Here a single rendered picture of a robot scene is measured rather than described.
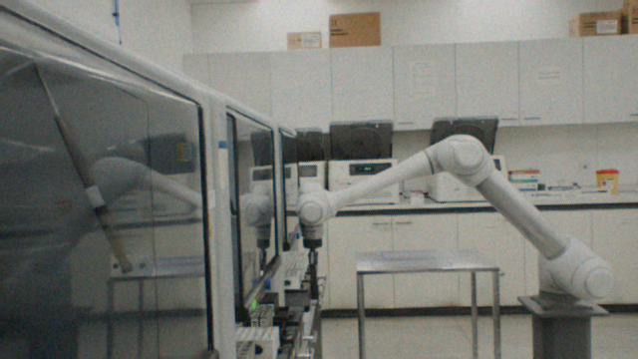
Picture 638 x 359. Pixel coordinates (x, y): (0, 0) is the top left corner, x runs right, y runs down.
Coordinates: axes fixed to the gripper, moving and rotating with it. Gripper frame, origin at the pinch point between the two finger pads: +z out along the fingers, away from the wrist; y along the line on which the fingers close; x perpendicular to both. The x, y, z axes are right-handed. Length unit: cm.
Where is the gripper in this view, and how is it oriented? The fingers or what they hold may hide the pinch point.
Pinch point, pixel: (314, 290)
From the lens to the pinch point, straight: 216.9
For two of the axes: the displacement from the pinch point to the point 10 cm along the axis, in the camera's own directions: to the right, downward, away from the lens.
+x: 10.0, -0.4, -0.4
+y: -0.4, 0.5, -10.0
